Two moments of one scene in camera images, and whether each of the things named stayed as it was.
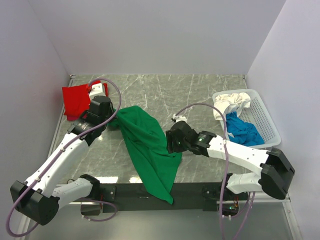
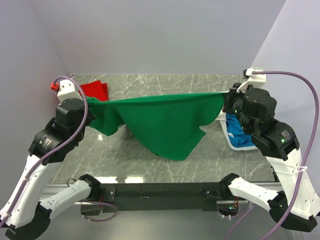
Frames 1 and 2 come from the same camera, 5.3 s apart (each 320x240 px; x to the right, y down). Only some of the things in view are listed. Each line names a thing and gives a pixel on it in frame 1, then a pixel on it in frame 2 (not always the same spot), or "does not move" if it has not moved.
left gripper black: x=111 y=113 → x=90 y=116
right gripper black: x=170 y=137 → x=231 y=95
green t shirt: x=156 y=167 → x=169 y=126
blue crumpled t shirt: x=244 y=133 does not move
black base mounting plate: x=122 y=197 does not move
